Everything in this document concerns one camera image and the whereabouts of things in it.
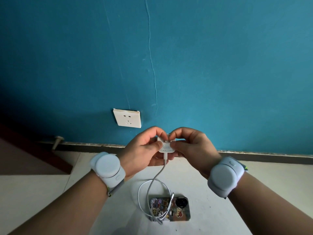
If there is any white right wrist tracker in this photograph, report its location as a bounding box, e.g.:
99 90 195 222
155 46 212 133
207 156 248 199

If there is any white charging cable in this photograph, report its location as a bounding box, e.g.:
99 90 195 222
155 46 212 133
138 153 174 225

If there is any phone with sticker case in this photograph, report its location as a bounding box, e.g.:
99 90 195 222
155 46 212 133
150 196 191 222

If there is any person's right forearm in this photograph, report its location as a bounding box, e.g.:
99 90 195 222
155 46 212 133
227 172 313 235

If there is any white wall socket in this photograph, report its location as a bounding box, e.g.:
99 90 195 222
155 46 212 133
113 109 142 128

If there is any white left wrist tracker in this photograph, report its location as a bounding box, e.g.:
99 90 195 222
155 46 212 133
89 152 126 197

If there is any person's left hand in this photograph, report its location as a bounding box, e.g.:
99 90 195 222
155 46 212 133
117 126 170 181

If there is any person's left forearm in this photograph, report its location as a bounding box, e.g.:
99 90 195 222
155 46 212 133
7 170 109 235

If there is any white wrist tracker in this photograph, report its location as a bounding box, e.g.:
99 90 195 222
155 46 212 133
207 156 248 199
89 152 126 197

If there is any metal door stopper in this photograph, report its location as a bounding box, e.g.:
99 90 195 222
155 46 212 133
51 136 65 152

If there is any white charger adapter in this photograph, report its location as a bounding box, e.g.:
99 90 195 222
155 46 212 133
157 133 176 154

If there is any dark red wooden door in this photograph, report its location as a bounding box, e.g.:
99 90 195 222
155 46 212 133
0 123 74 175

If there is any dark baseboard strip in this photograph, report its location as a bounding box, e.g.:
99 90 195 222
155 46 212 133
38 141 313 165

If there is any person's right hand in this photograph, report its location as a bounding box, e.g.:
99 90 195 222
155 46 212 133
168 127 222 179

